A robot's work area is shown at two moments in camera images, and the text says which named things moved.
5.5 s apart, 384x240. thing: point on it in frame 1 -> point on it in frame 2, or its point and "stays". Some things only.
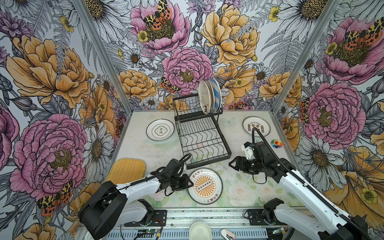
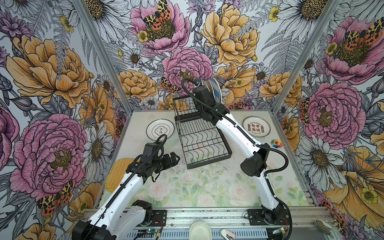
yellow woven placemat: [124, 170] stays
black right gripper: [238, 166] -> [197, 104]
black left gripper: [185, 179] -> [166, 158]
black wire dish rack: [202, 140] stays
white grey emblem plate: [160, 129] stays
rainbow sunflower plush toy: [277, 143] stays
